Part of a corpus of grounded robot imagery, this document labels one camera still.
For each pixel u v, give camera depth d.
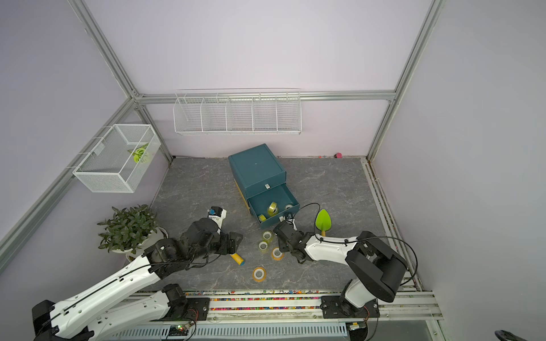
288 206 0.90
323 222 0.96
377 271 0.44
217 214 0.65
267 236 0.90
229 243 0.65
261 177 0.85
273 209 0.88
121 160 0.83
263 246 0.87
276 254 0.86
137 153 0.81
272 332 0.77
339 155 1.24
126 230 0.70
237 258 0.83
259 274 0.81
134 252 0.73
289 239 0.68
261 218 0.85
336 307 0.74
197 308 0.74
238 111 0.99
